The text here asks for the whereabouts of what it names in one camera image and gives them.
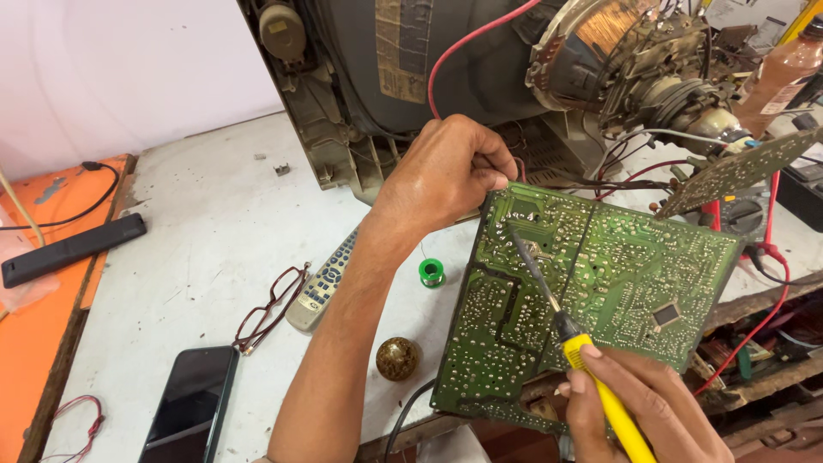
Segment person's left hand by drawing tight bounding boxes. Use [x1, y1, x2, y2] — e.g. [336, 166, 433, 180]
[369, 114, 519, 244]

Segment person's right hand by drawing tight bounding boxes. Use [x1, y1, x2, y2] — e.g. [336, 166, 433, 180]
[557, 344, 735, 463]

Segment large green circuit board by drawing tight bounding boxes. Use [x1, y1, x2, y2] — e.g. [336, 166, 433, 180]
[430, 181, 745, 437]

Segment yellow handled soldering iron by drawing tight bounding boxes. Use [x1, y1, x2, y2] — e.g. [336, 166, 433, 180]
[507, 224, 658, 463]

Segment green solder spool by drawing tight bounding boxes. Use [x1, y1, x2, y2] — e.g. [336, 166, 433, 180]
[418, 259, 446, 289]

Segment open grey tube television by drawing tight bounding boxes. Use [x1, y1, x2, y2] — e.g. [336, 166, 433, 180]
[237, 0, 760, 207]

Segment grey remote control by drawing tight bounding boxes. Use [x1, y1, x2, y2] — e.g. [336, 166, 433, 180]
[285, 226, 361, 333]

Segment round brown tin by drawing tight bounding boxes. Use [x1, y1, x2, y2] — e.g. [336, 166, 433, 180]
[376, 337, 420, 382]

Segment small tube neck circuit board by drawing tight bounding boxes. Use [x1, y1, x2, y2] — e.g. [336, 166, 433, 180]
[655, 125, 823, 221]

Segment brown framed eyeglasses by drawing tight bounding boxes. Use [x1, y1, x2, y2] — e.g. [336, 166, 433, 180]
[231, 262, 312, 356]

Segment grey multimeter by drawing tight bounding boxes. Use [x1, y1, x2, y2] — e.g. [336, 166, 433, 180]
[701, 185, 772, 245]

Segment white printed paper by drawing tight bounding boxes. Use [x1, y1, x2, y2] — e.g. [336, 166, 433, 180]
[704, 0, 808, 52]

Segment brown plastic bottle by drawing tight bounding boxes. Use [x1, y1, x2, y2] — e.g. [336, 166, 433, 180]
[733, 16, 823, 139]

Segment black box device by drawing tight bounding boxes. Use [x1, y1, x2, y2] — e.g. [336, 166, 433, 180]
[775, 161, 823, 232]

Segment red probe lead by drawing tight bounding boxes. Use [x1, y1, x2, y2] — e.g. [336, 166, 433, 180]
[693, 170, 792, 396]

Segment wooden shelf with spare parts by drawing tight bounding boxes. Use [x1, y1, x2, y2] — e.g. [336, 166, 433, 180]
[691, 299, 823, 454]

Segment black smartphone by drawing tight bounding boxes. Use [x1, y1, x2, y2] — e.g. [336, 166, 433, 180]
[138, 346, 240, 463]

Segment black remote control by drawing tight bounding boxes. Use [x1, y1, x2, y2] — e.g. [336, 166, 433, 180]
[1, 213, 147, 289]

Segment clear plastic bag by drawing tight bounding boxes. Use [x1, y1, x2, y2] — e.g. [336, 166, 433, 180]
[0, 225, 60, 314]

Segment orange board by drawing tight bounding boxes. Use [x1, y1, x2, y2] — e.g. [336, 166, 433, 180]
[0, 154, 137, 463]

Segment red high voltage wire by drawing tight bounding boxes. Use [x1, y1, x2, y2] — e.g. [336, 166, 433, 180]
[427, 0, 544, 120]

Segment black soldering iron cord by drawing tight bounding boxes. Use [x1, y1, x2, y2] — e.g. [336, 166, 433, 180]
[384, 378, 438, 463]

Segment black cable with plug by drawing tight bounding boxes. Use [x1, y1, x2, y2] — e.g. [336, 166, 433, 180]
[0, 161, 122, 231]

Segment beige cable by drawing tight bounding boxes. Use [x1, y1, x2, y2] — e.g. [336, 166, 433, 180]
[0, 168, 46, 248]

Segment red thin wire bundle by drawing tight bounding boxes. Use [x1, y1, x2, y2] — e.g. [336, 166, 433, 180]
[40, 395, 105, 463]

